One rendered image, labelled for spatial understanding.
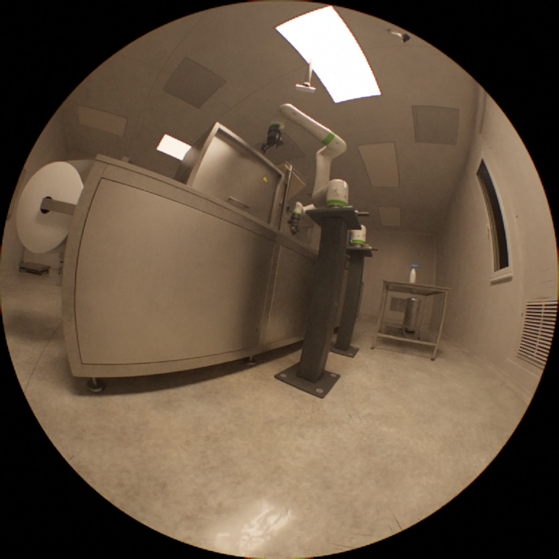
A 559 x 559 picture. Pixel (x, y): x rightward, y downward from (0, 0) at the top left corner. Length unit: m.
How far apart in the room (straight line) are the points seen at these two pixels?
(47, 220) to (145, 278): 0.62
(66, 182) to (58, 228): 0.20
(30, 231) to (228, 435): 1.12
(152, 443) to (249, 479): 0.29
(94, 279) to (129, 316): 0.17
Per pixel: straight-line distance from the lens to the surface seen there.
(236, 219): 0.77
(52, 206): 0.97
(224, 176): 1.03
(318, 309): 0.88
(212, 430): 0.66
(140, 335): 0.66
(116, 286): 0.61
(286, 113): 1.25
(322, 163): 1.34
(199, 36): 2.47
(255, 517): 0.52
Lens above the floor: 0.51
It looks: 2 degrees up
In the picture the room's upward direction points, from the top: 9 degrees clockwise
